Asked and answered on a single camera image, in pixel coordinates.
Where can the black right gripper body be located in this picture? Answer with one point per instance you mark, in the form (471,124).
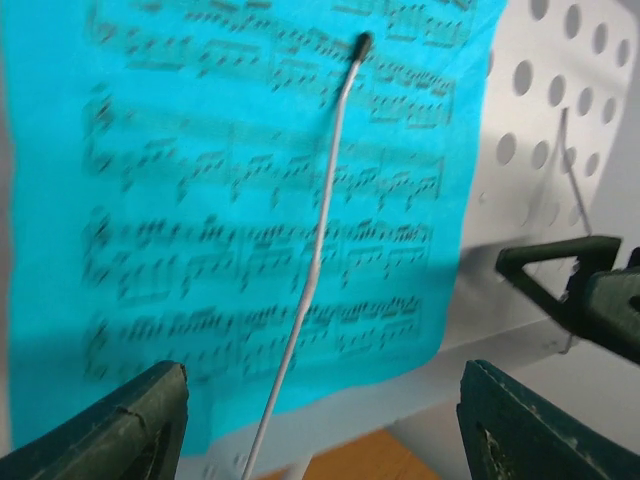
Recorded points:
(602,307)

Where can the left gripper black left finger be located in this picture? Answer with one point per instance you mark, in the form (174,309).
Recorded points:
(135,432)

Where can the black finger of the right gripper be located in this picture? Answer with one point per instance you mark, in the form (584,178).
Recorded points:
(594,254)

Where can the white tripod music stand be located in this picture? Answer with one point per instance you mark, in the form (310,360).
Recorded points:
(562,83)

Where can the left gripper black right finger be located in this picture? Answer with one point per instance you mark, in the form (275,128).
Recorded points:
(511,432)

